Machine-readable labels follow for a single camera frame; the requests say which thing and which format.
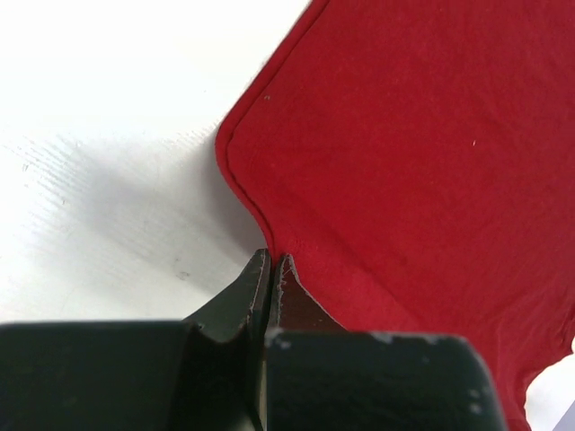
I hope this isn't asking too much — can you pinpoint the red t-shirt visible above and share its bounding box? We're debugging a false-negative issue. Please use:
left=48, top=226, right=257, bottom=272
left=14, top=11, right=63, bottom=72
left=215, top=1, right=574, bottom=430

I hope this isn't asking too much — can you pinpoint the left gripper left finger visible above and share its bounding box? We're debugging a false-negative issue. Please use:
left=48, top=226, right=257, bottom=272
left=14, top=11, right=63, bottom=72
left=1, top=249, right=271, bottom=430

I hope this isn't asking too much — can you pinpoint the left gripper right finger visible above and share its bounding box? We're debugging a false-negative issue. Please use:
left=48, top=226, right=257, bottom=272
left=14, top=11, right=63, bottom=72
left=264, top=255, right=507, bottom=430

